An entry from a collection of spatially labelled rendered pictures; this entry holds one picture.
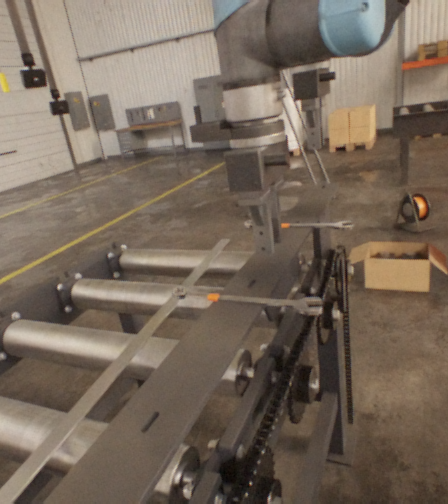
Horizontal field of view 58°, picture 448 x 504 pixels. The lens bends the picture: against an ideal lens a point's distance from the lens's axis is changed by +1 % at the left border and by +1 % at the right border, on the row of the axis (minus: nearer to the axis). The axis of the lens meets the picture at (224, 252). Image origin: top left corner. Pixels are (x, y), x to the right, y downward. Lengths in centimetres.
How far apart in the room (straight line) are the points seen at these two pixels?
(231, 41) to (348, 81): 1030
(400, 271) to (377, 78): 805
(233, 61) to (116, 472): 46
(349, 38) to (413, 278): 269
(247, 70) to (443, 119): 530
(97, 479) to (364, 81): 1056
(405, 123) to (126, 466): 551
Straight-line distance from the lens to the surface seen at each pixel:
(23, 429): 100
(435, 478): 196
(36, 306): 160
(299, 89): 85
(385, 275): 310
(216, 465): 78
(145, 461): 45
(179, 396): 51
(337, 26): 48
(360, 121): 873
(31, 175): 1207
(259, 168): 50
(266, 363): 91
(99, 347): 118
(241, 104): 53
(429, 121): 576
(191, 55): 1208
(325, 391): 174
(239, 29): 53
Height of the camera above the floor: 149
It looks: 22 degrees down
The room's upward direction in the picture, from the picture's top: 9 degrees counter-clockwise
